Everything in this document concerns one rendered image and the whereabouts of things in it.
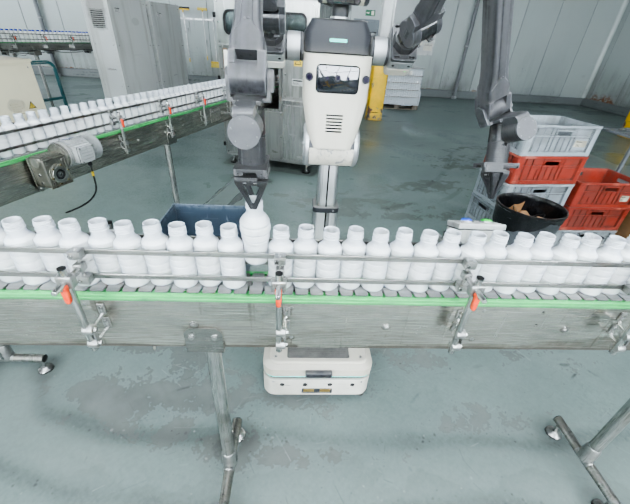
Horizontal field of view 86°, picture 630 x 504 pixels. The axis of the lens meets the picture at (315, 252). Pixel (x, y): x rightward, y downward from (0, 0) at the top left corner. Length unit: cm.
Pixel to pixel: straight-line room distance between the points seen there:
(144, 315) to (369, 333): 58
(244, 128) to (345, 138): 73
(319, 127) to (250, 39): 64
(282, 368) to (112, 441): 80
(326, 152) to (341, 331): 69
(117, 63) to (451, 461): 640
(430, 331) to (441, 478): 93
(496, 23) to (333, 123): 57
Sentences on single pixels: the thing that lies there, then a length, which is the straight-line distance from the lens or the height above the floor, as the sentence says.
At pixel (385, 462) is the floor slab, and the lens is 175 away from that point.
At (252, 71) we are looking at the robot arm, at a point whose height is 148.
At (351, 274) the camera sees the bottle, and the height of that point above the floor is 105.
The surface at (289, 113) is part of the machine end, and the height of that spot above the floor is 74.
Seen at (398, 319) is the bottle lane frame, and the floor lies 93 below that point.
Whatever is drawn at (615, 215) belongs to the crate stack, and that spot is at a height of 37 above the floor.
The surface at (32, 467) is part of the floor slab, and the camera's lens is 199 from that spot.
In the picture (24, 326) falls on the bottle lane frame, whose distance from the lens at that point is 113.
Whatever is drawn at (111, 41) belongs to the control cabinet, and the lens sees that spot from 662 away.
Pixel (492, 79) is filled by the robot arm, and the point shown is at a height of 148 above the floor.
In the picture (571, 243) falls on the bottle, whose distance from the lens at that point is 103.
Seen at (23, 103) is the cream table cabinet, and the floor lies 78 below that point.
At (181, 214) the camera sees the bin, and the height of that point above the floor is 90.
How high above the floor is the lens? 154
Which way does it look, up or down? 33 degrees down
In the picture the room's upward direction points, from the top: 4 degrees clockwise
